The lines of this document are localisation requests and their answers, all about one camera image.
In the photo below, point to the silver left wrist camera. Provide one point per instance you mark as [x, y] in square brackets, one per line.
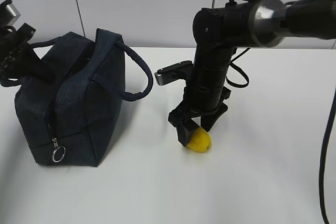
[9, 14]

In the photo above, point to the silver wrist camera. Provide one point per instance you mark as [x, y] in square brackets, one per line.
[178, 71]
[9, 14]

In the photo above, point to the dark blue lunch bag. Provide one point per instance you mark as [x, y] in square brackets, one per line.
[71, 121]

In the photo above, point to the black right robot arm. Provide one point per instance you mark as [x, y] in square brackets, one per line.
[218, 32]

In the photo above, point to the yellow lemon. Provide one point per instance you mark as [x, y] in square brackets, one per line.
[200, 141]

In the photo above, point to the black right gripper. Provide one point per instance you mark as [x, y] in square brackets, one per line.
[181, 117]

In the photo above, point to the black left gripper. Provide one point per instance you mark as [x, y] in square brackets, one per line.
[18, 59]

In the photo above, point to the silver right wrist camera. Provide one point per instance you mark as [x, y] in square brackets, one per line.
[178, 71]

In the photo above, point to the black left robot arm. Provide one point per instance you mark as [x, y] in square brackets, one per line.
[13, 82]

